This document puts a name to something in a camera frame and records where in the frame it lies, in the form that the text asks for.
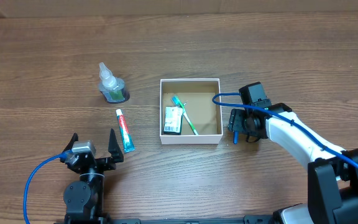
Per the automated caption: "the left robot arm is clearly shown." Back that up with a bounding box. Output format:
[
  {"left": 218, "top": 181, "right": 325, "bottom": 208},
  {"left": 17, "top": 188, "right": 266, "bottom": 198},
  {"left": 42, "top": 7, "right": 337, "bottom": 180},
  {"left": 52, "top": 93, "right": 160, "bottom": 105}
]
[{"left": 60, "top": 129, "right": 124, "bottom": 223}]

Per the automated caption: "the dental floss pack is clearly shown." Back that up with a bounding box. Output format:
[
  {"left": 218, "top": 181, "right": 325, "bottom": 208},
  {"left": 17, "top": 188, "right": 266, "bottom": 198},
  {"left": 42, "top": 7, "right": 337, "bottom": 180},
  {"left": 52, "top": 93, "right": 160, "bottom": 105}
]
[{"left": 163, "top": 106, "right": 183, "bottom": 135}]

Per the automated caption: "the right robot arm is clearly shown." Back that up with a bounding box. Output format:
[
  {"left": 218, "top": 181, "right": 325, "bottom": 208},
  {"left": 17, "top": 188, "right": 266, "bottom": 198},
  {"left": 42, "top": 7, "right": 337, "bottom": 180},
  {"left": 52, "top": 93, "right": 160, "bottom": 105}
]
[{"left": 229, "top": 103, "right": 358, "bottom": 224}]

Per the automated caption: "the left blue cable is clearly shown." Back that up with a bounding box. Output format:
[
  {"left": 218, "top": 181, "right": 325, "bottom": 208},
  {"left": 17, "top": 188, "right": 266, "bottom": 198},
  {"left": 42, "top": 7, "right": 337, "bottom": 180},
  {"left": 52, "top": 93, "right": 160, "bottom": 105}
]
[{"left": 22, "top": 151, "right": 74, "bottom": 224}]

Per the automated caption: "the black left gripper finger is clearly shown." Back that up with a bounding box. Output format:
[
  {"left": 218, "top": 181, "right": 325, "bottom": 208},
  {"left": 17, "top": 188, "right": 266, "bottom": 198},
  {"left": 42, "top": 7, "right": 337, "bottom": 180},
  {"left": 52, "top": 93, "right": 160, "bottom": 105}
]
[
  {"left": 108, "top": 129, "right": 124, "bottom": 163},
  {"left": 62, "top": 133, "right": 78, "bottom": 153}
]

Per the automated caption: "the blue cable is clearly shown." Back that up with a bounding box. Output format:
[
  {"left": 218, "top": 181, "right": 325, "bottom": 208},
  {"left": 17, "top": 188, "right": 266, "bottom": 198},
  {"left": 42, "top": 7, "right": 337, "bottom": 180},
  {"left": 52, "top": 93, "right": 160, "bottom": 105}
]
[
  {"left": 211, "top": 92, "right": 358, "bottom": 185},
  {"left": 22, "top": 151, "right": 74, "bottom": 224}
]

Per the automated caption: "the red green toothpaste tube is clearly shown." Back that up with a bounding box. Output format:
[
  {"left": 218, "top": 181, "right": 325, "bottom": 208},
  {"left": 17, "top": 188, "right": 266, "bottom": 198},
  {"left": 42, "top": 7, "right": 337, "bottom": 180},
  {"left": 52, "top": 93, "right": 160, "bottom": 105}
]
[{"left": 116, "top": 109, "right": 135, "bottom": 153}]

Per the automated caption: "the right blue cable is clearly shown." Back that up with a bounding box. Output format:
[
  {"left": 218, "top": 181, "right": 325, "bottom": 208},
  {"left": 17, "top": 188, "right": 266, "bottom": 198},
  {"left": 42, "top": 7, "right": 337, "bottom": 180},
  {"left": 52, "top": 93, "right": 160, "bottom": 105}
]
[{"left": 211, "top": 92, "right": 358, "bottom": 185}]

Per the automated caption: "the blue disposable razor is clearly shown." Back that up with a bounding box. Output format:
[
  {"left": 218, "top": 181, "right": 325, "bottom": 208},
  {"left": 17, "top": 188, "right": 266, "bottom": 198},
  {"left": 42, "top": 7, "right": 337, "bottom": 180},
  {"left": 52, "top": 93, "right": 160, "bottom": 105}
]
[{"left": 233, "top": 131, "right": 239, "bottom": 144}]

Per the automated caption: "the white cardboard box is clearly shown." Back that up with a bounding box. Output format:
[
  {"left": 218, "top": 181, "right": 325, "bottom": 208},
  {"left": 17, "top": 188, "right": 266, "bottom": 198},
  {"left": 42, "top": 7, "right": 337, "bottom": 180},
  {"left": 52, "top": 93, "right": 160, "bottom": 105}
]
[{"left": 159, "top": 78, "right": 223, "bottom": 144}]

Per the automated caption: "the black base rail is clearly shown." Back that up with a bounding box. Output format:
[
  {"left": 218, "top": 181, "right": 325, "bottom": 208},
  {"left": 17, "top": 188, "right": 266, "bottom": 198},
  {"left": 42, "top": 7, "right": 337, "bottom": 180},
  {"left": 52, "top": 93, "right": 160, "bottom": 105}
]
[{"left": 109, "top": 215, "right": 275, "bottom": 224}]

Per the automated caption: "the green white toothbrush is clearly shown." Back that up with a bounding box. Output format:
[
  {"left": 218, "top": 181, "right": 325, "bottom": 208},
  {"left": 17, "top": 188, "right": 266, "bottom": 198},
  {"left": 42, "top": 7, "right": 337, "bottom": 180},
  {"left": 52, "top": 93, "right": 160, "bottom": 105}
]
[{"left": 172, "top": 95, "right": 198, "bottom": 135}]

